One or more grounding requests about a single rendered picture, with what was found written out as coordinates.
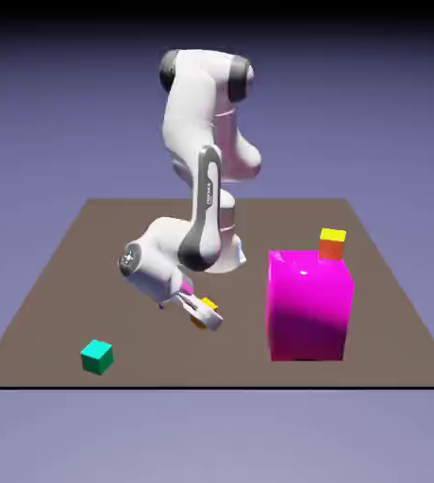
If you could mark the small yellow cube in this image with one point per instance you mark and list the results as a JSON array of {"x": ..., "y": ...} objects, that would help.
[
  {"x": 332, "y": 245},
  {"x": 210, "y": 303}
]

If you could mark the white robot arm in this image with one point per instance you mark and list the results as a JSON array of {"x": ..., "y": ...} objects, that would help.
[{"x": 186, "y": 113}]

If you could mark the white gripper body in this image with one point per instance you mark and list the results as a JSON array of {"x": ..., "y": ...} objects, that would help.
[{"x": 202, "y": 310}]

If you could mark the large magenta box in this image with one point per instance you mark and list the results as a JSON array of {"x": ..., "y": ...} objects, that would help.
[{"x": 307, "y": 305}]

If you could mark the small teal cube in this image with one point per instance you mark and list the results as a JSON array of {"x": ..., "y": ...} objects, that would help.
[{"x": 97, "y": 357}]

